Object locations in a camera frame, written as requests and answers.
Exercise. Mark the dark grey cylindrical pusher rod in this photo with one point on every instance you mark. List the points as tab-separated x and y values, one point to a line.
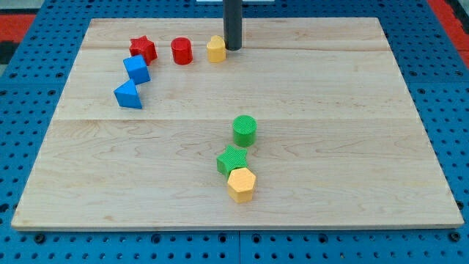
233	22

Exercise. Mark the yellow heart block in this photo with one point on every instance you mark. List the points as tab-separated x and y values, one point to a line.
216	51

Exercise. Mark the red cylinder block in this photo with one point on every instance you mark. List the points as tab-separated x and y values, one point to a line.
182	51

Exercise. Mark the red star block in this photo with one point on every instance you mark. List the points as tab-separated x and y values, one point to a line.
145	47

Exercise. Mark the blue cube block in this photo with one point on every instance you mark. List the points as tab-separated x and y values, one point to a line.
137	69

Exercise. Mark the green cylinder block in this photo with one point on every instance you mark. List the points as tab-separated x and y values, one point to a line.
244	130

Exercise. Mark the blue triangular prism block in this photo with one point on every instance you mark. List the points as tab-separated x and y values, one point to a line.
127	95

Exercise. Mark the light wooden board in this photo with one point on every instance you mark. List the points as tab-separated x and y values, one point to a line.
339	143

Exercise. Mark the green star block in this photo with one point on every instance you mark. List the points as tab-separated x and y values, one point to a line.
232	158

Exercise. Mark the yellow hexagon block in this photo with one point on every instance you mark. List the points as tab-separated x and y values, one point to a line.
241	185

